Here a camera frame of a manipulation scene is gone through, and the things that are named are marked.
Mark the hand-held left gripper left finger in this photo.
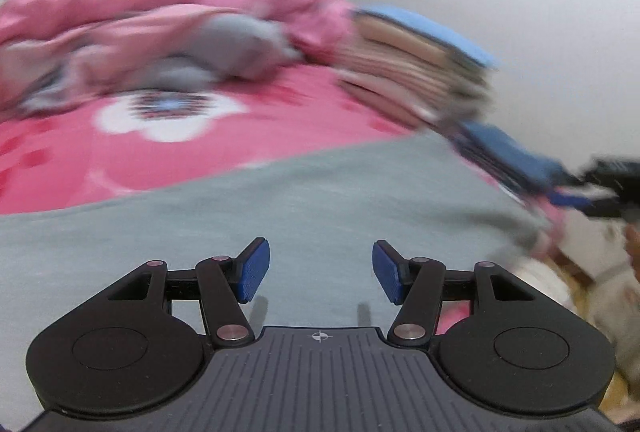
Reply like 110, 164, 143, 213
107, 237, 271, 348

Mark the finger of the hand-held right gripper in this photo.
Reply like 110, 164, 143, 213
547, 189, 593, 209

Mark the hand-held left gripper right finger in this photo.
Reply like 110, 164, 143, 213
372, 240, 538, 348

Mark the grey sweatshirt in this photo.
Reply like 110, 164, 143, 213
0, 132, 556, 418

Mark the dark blue folded cloth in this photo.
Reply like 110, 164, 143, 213
450, 122, 581, 208

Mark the pink floral blanket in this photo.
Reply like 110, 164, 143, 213
0, 62, 566, 338

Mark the pink checked folded cloth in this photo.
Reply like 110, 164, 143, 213
335, 42, 491, 108

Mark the beige folded cloth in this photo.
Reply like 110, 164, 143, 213
357, 19, 461, 63

